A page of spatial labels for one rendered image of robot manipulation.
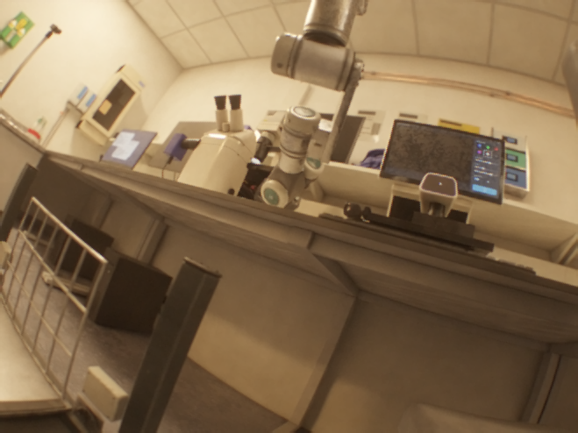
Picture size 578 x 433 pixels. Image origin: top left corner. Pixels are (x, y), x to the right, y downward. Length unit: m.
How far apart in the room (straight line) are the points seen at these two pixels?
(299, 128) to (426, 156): 0.55
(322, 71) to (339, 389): 1.26
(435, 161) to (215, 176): 0.74
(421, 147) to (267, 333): 1.13
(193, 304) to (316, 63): 0.46
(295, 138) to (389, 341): 1.01
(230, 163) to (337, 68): 0.50
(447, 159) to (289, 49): 0.68
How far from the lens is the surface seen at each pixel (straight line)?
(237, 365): 1.59
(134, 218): 2.54
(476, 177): 1.02
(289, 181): 0.71
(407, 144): 1.06
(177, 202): 0.89
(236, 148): 0.93
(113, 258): 1.59
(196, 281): 0.26
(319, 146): 0.66
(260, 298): 1.54
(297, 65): 0.57
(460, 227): 0.77
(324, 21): 0.59
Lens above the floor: 0.58
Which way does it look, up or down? 15 degrees up
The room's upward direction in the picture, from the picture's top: 24 degrees clockwise
